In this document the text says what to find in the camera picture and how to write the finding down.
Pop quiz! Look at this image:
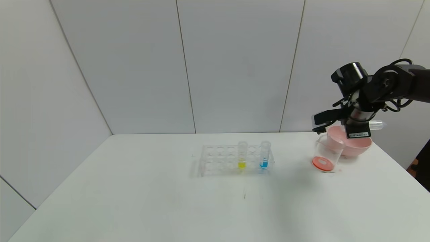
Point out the clear plastic test tube rack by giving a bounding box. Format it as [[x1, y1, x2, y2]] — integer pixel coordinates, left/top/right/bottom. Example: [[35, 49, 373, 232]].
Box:
[[198, 145, 274, 177]]

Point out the black camera cable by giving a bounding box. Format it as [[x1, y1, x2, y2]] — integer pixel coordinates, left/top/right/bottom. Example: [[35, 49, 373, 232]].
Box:
[[333, 96, 353, 109]]

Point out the pink plastic bowl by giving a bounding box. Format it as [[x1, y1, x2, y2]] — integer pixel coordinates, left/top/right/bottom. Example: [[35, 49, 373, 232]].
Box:
[[327, 126, 373, 157]]

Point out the test tube with blue pigment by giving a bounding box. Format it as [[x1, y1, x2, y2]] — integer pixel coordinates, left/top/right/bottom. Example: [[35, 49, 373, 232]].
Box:
[[260, 140, 272, 169]]

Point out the test tube with yellow pigment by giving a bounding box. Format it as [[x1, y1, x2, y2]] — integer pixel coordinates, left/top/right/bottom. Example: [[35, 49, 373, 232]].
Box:
[[238, 141, 248, 170]]

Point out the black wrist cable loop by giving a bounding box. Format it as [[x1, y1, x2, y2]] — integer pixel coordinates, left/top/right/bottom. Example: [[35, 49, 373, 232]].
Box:
[[383, 58, 414, 113]]

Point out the clear glass beaker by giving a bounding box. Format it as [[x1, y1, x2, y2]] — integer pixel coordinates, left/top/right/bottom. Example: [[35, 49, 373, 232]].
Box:
[[312, 134, 346, 173]]

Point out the black object beside table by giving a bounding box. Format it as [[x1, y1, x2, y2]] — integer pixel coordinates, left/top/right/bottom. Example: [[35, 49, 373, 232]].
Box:
[[407, 138, 430, 193]]

